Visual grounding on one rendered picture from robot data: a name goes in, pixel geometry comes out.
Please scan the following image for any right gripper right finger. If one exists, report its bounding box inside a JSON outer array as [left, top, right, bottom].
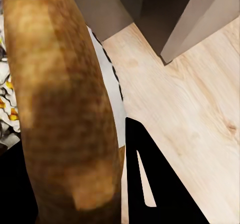
[[125, 117, 210, 224]]

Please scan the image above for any popcorn bag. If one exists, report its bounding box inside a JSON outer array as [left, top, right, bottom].
[[0, 0, 127, 224]]

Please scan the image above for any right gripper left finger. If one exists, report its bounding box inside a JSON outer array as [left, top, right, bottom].
[[0, 140, 39, 224]]

